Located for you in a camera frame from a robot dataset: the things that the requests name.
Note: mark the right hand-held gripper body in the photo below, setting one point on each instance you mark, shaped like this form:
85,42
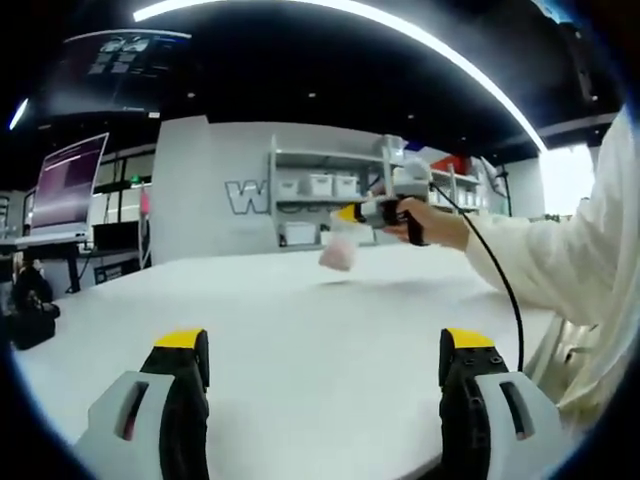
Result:
410,190

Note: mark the row of white storage boxes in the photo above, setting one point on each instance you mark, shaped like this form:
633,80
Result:
325,184

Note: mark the clear resealable bag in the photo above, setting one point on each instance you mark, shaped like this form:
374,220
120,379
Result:
340,252

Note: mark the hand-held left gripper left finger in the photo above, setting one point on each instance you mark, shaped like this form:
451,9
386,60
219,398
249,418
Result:
145,425

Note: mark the black tripod stand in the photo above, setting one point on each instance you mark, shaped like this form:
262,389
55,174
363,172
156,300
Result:
502,185

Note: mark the dark ceiling-hung screen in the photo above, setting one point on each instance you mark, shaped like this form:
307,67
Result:
120,70

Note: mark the computer monitor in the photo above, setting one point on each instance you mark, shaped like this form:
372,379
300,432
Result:
67,190

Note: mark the long ceiling light strip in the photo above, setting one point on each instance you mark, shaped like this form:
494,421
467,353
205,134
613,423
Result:
450,55

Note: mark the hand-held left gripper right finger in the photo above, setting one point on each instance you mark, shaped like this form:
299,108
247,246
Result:
490,425

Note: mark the wall logo lettering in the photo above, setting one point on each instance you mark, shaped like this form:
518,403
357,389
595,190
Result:
247,197

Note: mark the short ceiling light strip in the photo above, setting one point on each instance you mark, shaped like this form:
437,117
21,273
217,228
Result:
19,114

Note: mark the person in white coat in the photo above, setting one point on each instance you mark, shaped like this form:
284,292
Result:
585,360

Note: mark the pink hanging item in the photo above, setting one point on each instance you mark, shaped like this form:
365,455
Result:
145,205

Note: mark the person's right hand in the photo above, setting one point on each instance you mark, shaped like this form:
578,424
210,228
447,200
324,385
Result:
442,227

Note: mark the black bag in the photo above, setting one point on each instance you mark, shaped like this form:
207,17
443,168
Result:
32,320

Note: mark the grey monitor desk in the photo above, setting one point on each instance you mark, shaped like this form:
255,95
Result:
45,242

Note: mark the grey metal shelving unit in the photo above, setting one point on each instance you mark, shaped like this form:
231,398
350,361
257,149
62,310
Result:
325,157

